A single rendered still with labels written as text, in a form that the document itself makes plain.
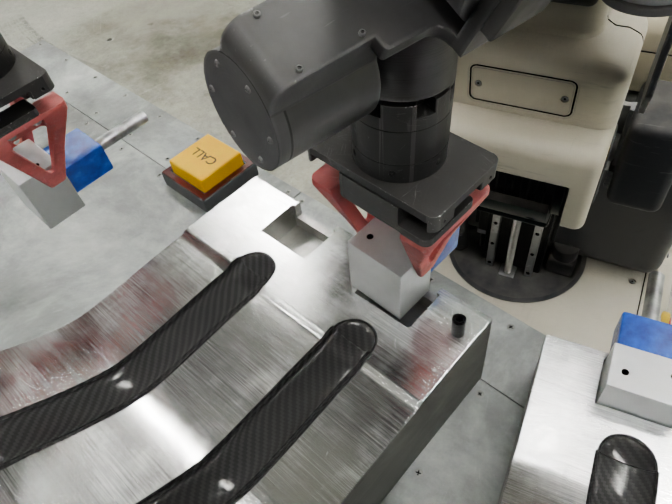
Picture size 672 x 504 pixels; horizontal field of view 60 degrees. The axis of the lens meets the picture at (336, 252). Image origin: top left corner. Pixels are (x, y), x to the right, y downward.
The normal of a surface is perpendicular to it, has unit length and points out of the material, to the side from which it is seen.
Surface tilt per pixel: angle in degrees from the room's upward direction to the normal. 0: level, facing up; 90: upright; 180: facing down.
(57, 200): 90
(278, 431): 5
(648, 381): 0
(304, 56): 29
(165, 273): 3
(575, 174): 98
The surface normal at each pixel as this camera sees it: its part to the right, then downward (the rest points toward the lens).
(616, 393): -0.42, 0.72
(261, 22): 0.16, -0.26
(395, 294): -0.69, 0.60
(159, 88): -0.09, -0.64
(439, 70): 0.59, 0.61
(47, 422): 0.28, -0.80
